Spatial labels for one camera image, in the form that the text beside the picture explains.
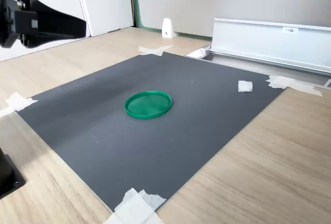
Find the small white plastic terminal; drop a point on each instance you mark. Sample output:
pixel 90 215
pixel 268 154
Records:
pixel 244 86

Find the round green lid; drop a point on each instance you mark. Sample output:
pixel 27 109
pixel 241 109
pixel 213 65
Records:
pixel 148 105

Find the white cabinet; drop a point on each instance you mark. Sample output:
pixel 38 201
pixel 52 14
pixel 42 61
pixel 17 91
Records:
pixel 103 1

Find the dark grey mat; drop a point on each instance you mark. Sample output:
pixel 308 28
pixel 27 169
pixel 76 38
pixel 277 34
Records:
pixel 103 143

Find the green wall trim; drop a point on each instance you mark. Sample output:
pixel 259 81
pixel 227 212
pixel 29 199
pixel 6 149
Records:
pixel 135 6

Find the white plastic wall bracket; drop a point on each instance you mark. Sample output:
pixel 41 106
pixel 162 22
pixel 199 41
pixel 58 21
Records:
pixel 167 28

